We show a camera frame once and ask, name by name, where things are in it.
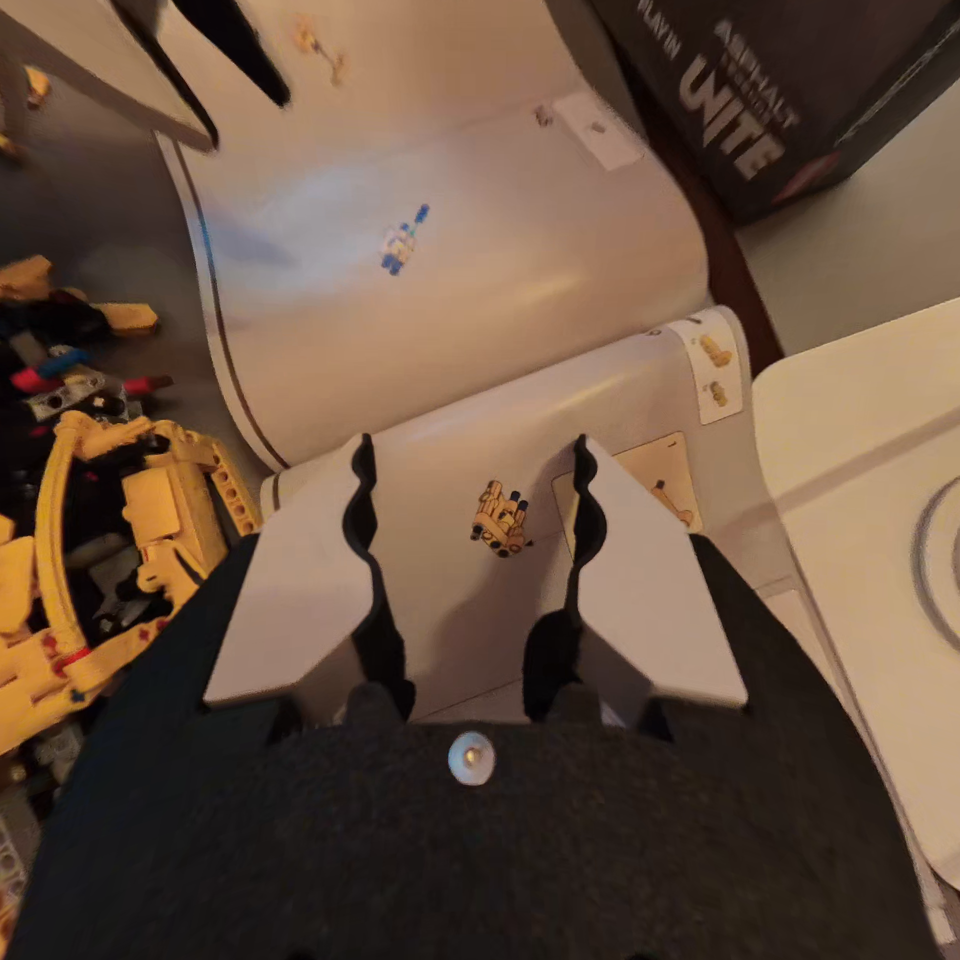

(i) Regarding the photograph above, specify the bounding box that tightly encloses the yellow toy brick car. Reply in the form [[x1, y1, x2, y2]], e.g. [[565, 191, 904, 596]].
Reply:
[[0, 255, 264, 924]]

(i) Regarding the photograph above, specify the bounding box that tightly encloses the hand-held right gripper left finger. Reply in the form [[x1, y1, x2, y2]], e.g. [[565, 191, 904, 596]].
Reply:
[[202, 433, 417, 725]]

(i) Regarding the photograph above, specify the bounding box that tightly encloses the grey desk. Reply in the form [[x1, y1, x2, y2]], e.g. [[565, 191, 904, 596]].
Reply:
[[0, 45, 960, 939]]

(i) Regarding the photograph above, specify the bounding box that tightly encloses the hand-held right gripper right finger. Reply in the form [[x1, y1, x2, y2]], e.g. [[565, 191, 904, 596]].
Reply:
[[522, 433, 750, 726]]

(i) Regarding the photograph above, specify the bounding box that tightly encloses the black toy set box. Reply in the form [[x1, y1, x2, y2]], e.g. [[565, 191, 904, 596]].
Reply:
[[588, 0, 960, 226]]

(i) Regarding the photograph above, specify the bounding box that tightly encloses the white tablet stand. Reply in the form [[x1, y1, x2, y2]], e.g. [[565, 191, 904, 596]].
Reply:
[[750, 298, 960, 894]]

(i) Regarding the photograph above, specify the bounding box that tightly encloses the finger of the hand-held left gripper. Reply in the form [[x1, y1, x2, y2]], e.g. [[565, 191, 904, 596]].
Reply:
[[0, 0, 220, 155], [171, 0, 294, 112]]

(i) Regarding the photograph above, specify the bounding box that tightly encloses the instruction booklet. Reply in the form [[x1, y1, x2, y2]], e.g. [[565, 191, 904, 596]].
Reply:
[[153, 0, 755, 725]]

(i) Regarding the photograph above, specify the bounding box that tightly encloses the brown strap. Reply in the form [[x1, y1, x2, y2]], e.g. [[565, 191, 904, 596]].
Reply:
[[622, 75, 786, 370]]

